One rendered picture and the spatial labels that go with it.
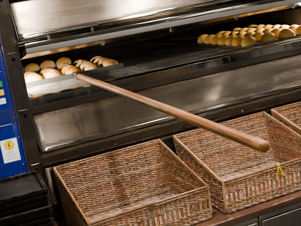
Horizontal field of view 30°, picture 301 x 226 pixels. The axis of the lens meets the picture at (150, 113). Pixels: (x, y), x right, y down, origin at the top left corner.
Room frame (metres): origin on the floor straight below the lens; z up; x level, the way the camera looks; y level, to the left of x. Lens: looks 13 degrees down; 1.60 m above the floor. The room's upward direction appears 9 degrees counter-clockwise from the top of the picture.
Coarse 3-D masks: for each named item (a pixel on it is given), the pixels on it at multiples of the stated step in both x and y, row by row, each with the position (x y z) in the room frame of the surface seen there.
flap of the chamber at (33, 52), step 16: (288, 0) 2.86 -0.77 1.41; (208, 16) 2.69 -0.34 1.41; (224, 16) 2.72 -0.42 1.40; (240, 16) 2.89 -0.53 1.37; (128, 32) 2.54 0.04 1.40; (144, 32) 2.58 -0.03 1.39; (160, 32) 2.78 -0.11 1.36; (32, 48) 2.39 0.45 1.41; (48, 48) 2.41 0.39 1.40; (64, 48) 2.49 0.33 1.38
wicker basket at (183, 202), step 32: (96, 160) 2.56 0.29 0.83; (128, 160) 2.61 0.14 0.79; (160, 160) 2.66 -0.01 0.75; (64, 192) 2.36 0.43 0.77; (96, 192) 2.51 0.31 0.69; (128, 192) 2.56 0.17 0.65; (160, 192) 2.61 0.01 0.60; (192, 192) 2.24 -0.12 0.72; (96, 224) 2.07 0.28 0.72; (128, 224) 2.12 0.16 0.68; (160, 224) 2.27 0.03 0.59; (192, 224) 2.22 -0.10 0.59
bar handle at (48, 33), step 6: (90, 24) 2.54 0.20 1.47; (96, 24) 2.54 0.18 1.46; (60, 30) 2.48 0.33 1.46; (66, 30) 2.49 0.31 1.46; (72, 30) 2.50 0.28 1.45; (90, 30) 2.54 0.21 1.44; (30, 36) 2.43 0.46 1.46; (36, 36) 2.44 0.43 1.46; (42, 36) 2.46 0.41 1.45; (48, 36) 2.46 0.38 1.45
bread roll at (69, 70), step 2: (72, 66) 3.00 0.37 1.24; (74, 66) 3.00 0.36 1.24; (68, 68) 2.99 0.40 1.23; (70, 68) 2.98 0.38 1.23; (72, 68) 2.98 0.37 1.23; (74, 68) 2.99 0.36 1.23; (76, 68) 2.99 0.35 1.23; (78, 68) 3.00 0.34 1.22; (66, 70) 2.98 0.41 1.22; (68, 70) 2.98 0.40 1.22; (70, 70) 2.98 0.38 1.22; (72, 70) 2.98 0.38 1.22; (74, 70) 2.98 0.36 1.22; (76, 70) 2.98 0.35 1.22; (78, 70) 2.99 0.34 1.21; (80, 70) 2.99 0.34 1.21; (64, 72) 2.99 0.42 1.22; (66, 72) 2.98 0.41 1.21; (68, 72) 2.97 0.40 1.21; (70, 72) 2.97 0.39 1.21; (64, 74) 2.98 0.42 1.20
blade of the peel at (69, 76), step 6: (108, 66) 3.03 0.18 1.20; (114, 66) 3.04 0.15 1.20; (120, 66) 3.05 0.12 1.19; (84, 72) 2.98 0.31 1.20; (90, 72) 2.99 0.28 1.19; (96, 72) 3.00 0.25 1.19; (48, 78) 2.91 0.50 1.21; (54, 78) 2.92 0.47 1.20; (60, 78) 2.94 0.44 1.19; (66, 78) 2.95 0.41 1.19; (30, 84) 2.88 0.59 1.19; (36, 84) 2.89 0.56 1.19; (42, 84) 2.90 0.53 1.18
